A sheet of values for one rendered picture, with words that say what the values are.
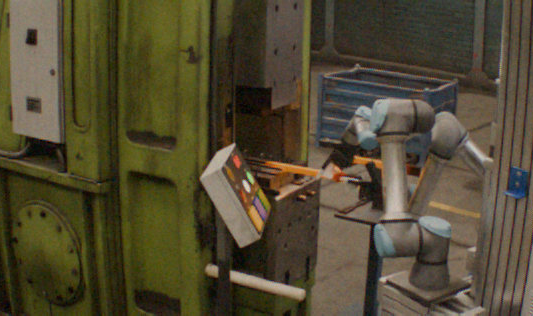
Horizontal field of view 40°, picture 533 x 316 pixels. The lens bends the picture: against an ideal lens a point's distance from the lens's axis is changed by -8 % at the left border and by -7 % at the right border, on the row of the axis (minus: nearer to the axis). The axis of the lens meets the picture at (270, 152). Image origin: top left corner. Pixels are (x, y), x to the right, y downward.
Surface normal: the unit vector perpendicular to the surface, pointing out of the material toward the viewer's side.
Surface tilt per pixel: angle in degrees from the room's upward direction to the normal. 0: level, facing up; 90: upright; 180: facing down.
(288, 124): 90
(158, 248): 90
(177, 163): 90
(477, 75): 90
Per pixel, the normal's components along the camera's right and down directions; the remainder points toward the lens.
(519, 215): -0.83, 0.13
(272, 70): 0.85, 0.15
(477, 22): -0.66, 0.19
